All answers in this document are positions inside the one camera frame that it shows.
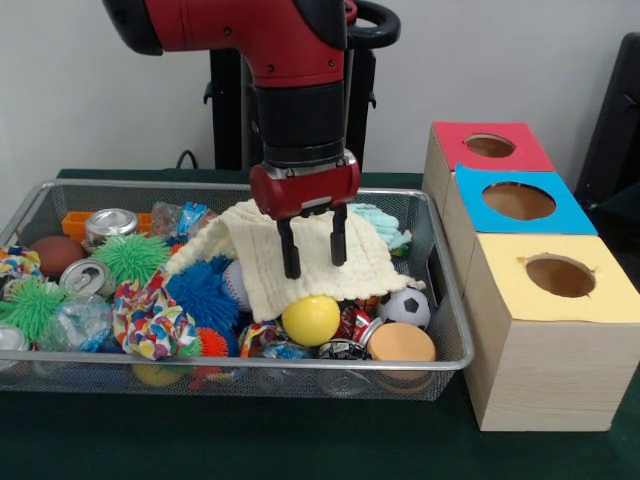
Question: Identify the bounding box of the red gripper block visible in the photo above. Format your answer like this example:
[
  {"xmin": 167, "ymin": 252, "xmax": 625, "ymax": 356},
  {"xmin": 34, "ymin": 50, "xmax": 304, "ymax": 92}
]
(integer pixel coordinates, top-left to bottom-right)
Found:
[{"xmin": 248, "ymin": 152, "xmax": 362, "ymax": 280}]

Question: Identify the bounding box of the cream knitted cloth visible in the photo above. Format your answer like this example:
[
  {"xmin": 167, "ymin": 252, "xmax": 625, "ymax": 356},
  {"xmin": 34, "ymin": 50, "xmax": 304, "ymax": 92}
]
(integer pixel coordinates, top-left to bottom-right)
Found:
[{"xmin": 167, "ymin": 198, "xmax": 415, "ymax": 324}]

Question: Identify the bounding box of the mint green knitted cloth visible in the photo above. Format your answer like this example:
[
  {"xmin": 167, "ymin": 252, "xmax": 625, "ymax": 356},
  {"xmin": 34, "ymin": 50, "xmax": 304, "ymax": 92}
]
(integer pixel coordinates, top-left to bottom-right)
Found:
[{"xmin": 347, "ymin": 202, "xmax": 414, "ymax": 257}]

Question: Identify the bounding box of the shallow metal mesh bin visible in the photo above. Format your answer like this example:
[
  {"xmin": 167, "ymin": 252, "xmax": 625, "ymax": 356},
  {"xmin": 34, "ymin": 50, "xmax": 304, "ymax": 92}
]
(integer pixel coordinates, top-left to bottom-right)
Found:
[{"xmin": 0, "ymin": 178, "xmax": 476, "ymax": 402}]

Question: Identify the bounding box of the wooden box with three holes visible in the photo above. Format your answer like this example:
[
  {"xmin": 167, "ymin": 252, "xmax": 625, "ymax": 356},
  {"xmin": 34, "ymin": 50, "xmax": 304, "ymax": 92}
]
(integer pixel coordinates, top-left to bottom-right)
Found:
[{"xmin": 421, "ymin": 120, "xmax": 640, "ymax": 432}]

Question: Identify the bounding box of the smooth yellow ball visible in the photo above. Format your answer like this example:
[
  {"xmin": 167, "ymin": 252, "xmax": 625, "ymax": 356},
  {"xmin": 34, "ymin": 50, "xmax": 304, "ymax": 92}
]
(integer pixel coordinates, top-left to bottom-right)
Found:
[{"xmin": 281, "ymin": 294, "xmax": 342, "ymax": 347}]

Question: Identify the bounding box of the small soccer ball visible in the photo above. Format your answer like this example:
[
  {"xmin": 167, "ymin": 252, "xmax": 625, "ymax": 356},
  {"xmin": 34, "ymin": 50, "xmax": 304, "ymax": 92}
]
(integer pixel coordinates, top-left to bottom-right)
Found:
[{"xmin": 377, "ymin": 287, "xmax": 432, "ymax": 330}]

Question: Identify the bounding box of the blue spiky ball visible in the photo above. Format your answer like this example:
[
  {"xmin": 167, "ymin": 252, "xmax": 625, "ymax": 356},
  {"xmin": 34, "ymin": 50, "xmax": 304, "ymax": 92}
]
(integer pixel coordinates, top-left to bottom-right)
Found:
[{"xmin": 167, "ymin": 257, "xmax": 246, "ymax": 334}]

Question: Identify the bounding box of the round container with orange lid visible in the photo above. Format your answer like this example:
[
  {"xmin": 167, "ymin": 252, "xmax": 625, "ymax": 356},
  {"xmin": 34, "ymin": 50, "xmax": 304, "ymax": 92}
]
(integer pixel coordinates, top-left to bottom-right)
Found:
[{"xmin": 367, "ymin": 322, "xmax": 437, "ymax": 394}]

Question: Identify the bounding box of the colourful patterned cloth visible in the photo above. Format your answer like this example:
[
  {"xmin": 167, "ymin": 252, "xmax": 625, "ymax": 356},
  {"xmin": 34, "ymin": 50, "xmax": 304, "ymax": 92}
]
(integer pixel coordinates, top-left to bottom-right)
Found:
[{"xmin": 113, "ymin": 267, "xmax": 201, "ymax": 361}]

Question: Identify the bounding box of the green spiky ball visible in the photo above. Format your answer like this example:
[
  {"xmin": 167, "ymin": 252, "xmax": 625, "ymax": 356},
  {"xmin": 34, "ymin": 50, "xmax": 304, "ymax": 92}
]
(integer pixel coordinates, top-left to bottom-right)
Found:
[
  {"xmin": 92, "ymin": 234, "xmax": 171, "ymax": 289},
  {"xmin": 0, "ymin": 277, "xmax": 69, "ymax": 344}
]

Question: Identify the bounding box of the dark green table cloth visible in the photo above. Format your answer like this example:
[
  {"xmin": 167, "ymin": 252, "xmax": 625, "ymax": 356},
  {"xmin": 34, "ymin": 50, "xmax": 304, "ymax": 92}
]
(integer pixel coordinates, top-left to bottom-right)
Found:
[
  {"xmin": 0, "ymin": 168, "xmax": 640, "ymax": 480},
  {"xmin": 597, "ymin": 182, "xmax": 640, "ymax": 241}
]

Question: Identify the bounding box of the brown toy football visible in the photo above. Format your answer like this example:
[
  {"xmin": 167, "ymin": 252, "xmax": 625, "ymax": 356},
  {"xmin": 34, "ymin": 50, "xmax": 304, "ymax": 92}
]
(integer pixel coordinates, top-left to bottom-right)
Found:
[{"xmin": 29, "ymin": 236, "xmax": 86, "ymax": 279}]

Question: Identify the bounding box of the black panel stand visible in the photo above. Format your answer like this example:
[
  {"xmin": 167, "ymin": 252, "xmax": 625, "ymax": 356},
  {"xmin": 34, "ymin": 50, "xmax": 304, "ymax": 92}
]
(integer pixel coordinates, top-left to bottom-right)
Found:
[{"xmin": 574, "ymin": 32, "xmax": 640, "ymax": 201}]

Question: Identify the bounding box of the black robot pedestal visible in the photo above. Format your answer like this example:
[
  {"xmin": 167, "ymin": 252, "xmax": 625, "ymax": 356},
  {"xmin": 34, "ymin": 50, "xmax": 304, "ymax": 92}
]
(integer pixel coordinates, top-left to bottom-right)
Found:
[{"xmin": 204, "ymin": 0, "xmax": 401, "ymax": 174}]

